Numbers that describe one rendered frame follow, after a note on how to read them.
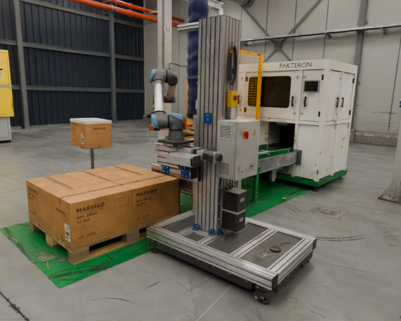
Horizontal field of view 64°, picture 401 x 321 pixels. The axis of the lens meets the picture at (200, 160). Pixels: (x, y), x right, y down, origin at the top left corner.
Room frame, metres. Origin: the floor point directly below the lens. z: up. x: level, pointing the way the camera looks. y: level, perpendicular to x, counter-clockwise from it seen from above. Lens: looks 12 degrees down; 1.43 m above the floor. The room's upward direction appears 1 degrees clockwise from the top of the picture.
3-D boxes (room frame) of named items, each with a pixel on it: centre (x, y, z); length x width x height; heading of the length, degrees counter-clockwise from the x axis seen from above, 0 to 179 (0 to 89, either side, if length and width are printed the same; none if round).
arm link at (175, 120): (2.76, 0.23, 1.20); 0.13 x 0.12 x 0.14; 101
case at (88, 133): (4.93, 1.70, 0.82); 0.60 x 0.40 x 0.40; 42
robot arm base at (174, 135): (2.76, 0.22, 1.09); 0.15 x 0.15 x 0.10
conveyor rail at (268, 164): (4.14, -0.72, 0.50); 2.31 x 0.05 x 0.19; 137
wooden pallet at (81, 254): (3.24, 1.00, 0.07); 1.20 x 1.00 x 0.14; 137
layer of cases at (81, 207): (3.24, 1.00, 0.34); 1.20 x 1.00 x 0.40; 137
